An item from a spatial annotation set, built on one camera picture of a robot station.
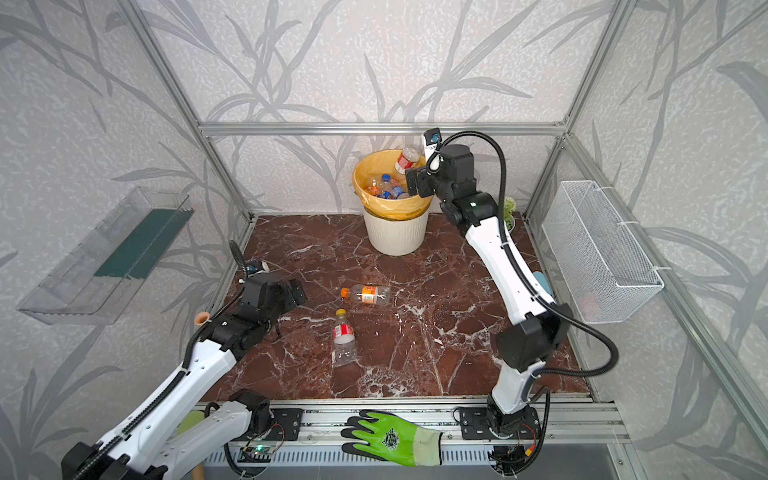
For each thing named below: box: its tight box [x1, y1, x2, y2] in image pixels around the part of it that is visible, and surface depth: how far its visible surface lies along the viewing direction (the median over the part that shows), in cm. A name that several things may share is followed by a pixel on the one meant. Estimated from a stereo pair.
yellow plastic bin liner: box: [352, 149, 435, 221], surface depth 90 cm
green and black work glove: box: [340, 409, 443, 467], surface depth 72 cm
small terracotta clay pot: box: [194, 312, 211, 326], surface depth 82 cm
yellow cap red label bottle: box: [332, 308, 357, 368], surface depth 86 cm
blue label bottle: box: [381, 174, 410, 200], surface depth 101 cm
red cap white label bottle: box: [394, 147, 420, 175], surface depth 98 cm
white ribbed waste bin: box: [363, 207, 429, 256], surface depth 101 cm
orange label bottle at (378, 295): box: [340, 284, 391, 306], surface depth 96 cm
